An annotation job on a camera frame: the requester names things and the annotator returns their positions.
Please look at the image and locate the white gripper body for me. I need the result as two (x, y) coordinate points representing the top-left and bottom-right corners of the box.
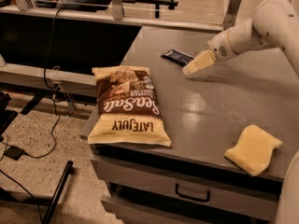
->
(207, 29), (237, 61)

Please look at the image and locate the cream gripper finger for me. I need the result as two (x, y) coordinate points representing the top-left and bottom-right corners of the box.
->
(182, 50), (216, 75)

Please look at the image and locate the dark blue rxbar wrapper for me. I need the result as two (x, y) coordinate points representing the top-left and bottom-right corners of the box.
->
(161, 49), (192, 67)

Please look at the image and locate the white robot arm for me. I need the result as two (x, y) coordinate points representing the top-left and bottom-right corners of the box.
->
(183, 0), (299, 76)

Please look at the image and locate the brown Late July chip bag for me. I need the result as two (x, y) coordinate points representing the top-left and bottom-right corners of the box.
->
(88, 65), (171, 147)

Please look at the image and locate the yellow sponge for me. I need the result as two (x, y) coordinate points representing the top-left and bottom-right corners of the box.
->
(224, 125), (283, 176)

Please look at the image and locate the grey upper drawer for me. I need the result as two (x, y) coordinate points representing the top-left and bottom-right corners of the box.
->
(91, 155), (278, 222)

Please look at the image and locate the grey drawer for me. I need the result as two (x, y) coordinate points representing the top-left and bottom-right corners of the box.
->
(101, 187), (219, 224)
(91, 155), (278, 222)

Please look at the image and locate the grey lower drawer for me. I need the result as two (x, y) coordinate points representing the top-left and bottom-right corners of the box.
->
(101, 187), (219, 224)

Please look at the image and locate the black power adapter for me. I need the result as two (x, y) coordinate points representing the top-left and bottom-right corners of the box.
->
(5, 146), (24, 161)

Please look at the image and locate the black chair leg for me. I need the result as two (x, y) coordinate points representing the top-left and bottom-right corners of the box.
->
(42, 161), (73, 224)

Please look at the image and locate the black drawer handle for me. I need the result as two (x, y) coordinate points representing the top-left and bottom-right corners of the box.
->
(175, 183), (210, 203)

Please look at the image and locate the black power cable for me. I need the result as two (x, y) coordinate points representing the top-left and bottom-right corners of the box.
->
(21, 8), (63, 160)

